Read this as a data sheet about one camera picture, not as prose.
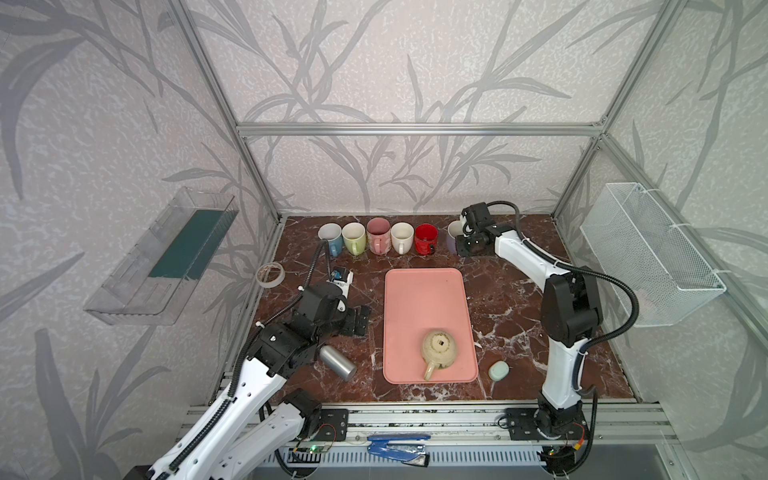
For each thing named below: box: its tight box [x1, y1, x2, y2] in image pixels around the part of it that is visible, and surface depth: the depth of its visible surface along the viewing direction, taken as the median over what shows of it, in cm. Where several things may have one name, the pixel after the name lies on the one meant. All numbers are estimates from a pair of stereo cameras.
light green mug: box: [342, 222, 366, 256], surface depth 105 cm
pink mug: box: [366, 217, 391, 256], surface depth 104 cm
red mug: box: [414, 223, 439, 255], surface depth 107 cm
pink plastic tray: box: [383, 268, 479, 385], surface depth 93 cm
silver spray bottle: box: [319, 345, 357, 382], surface depth 83 cm
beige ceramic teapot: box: [422, 330, 457, 381], surface depth 80 cm
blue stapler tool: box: [367, 434, 431, 468], surface depth 71 cm
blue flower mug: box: [318, 222, 343, 257], surface depth 106 cm
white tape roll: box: [255, 262, 285, 289], surface depth 107 cm
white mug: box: [390, 222, 415, 255], surface depth 105 cm
